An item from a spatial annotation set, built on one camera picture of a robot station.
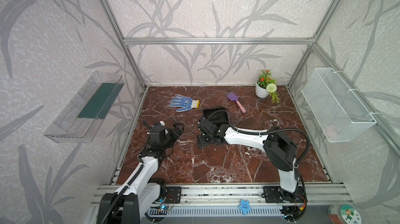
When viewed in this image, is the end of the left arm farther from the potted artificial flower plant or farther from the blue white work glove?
the potted artificial flower plant

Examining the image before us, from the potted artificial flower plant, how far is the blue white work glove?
451 mm

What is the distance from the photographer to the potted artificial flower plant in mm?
1014

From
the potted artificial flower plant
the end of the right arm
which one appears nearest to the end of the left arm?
the end of the right arm

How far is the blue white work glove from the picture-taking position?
1102mm
